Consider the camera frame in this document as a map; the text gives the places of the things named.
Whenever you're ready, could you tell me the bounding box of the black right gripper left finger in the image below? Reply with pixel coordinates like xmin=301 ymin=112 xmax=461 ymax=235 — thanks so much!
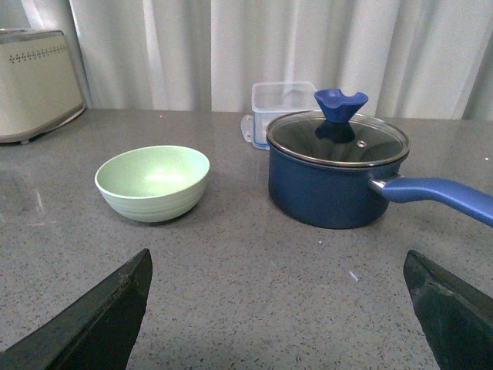
xmin=1 ymin=248 xmax=153 ymax=369

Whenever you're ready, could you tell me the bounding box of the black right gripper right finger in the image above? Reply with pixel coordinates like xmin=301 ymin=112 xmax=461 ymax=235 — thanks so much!
xmin=403 ymin=250 xmax=492 ymax=369

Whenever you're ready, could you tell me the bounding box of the green bowl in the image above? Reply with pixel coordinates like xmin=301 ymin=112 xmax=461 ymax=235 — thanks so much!
xmin=95 ymin=146 xmax=210 ymax=223

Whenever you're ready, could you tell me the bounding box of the blue saucepan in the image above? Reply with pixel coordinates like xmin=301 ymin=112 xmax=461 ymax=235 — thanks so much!
xmin=269 ymin=150 xmax=492 ymax=229

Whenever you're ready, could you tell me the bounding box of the glass lid blue knob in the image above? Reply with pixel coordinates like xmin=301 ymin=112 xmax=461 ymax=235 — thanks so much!
xmin=267 ymin=89 xmax=410 ymax=168

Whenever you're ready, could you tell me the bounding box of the cream toaster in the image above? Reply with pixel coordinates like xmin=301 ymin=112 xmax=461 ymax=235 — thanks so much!
xmin=1 ymin=29 xmax=86 ymax=143

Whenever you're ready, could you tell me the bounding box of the clear plastic container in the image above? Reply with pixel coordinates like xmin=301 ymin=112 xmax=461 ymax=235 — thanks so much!
xmin=240 ymin=81 xmax=318 ymax=150

